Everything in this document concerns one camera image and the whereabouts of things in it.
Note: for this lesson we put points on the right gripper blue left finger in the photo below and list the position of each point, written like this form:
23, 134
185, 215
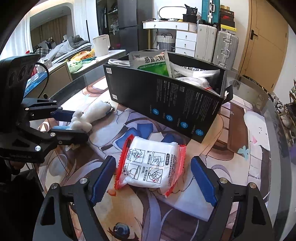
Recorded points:
54, 220

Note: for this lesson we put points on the silver suitcase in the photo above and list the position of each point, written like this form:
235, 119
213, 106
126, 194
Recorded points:
225, 50

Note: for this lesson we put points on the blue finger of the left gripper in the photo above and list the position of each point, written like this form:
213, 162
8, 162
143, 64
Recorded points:
62, 115
66, 136

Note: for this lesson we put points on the woven storage basket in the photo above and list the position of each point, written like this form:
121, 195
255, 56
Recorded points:
166, 41

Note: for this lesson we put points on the white red tissue pack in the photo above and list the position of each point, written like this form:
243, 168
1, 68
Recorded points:
150, 164

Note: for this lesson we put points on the bed with clothes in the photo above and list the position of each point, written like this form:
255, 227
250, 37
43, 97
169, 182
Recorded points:
69, 47

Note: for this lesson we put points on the white drawer desk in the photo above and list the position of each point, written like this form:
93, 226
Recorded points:
186, 34

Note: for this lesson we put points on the white suitcase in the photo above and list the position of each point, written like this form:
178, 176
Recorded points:
205, 42

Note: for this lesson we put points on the shoe rack with shoes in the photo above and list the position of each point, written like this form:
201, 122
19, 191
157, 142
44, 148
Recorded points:
286, 112

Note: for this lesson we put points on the teal suitcase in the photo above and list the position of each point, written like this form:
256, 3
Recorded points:
211, 12

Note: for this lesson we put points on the oval black frame mirror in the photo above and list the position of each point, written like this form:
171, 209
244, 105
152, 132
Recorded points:
172, 12

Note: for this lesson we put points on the grey side cabinet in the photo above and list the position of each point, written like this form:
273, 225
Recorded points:
60, 74

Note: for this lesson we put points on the green white medicine pouch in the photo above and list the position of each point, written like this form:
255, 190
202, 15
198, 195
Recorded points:
156, 61

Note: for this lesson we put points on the stacked shoe boxes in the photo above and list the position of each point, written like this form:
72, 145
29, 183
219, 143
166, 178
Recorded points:
227, 19

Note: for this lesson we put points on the anime printed desk mat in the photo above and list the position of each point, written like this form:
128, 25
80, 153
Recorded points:
236, 147

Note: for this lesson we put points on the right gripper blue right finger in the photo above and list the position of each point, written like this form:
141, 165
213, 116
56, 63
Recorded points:
252, 221

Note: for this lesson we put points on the white electric kettle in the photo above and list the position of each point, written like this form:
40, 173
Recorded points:
101, 45

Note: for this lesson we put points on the black refrigerator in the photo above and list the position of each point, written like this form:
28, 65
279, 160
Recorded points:
131, 15

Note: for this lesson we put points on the wooden door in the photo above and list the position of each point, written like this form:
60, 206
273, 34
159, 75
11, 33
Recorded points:
265, 45

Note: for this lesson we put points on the black cardboard box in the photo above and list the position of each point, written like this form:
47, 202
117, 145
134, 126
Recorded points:
185, 108

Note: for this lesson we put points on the snack bags on cabinet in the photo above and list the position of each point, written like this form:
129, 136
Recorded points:
80, 59

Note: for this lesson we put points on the white plush toy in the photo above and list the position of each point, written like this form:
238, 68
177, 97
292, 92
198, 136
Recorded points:
82, 121

